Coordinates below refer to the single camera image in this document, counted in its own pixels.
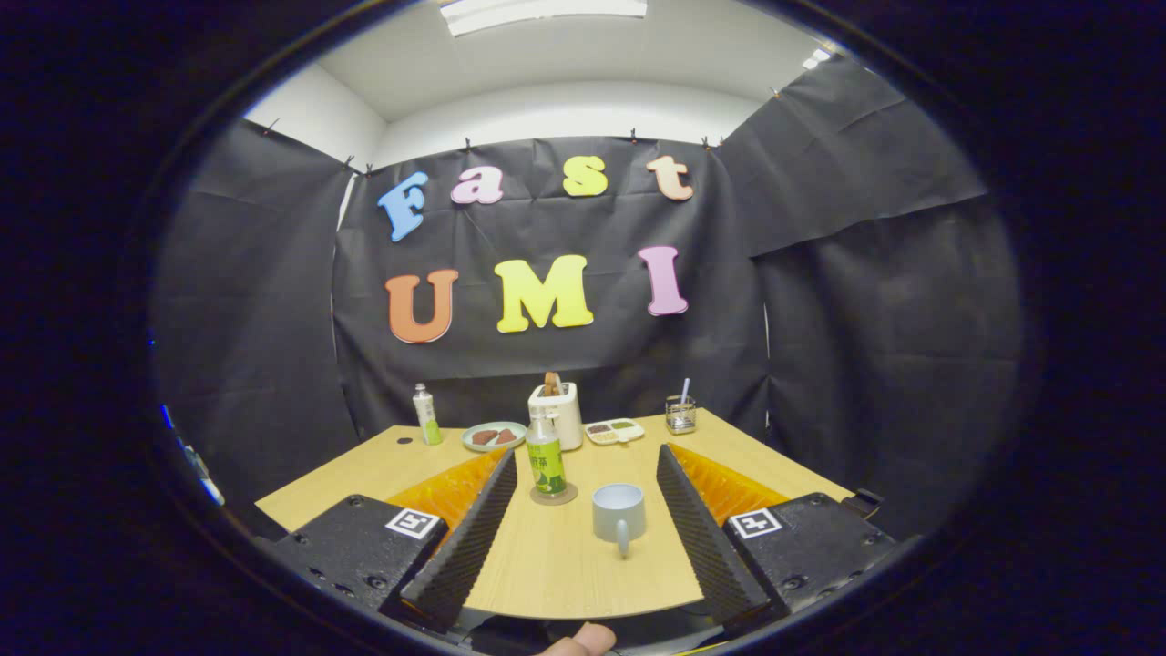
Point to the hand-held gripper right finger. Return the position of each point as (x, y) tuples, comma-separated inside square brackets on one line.
[(701, 538)]

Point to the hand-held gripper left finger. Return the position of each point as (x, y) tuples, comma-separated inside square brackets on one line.
[(474, 538)]

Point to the grey cup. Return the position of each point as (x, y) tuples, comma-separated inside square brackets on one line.
[(619, 515)]

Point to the green label juice bottle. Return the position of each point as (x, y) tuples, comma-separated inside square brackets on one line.
[(547, 465)]

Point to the round brown coaster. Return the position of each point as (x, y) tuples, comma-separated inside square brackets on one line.
[(569, 497)]

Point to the small white green bottle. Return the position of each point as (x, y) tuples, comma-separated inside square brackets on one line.
[(428, 419)]

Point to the pale green plate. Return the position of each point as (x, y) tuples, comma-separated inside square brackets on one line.
[(492, 448)]

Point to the wooden table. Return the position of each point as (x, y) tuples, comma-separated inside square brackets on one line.
[(565, 574)]

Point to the brown bread slice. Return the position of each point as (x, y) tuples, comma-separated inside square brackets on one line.
[(484, 437), (506, 436)]

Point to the white divided tray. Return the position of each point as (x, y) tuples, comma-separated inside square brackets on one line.
[(615, 431)]

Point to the white toaster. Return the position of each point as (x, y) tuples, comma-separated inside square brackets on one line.
[(569, 419)]

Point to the brown toast slice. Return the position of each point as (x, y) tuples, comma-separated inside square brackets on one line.
[(552, 383)]

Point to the black backdrop cloth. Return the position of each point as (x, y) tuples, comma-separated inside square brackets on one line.
[(547, 228)]

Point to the small ceiling light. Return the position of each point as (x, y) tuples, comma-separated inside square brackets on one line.
[(817, 59)]

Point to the long ceiling light panel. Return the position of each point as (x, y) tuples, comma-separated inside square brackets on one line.
[(547, 11)]

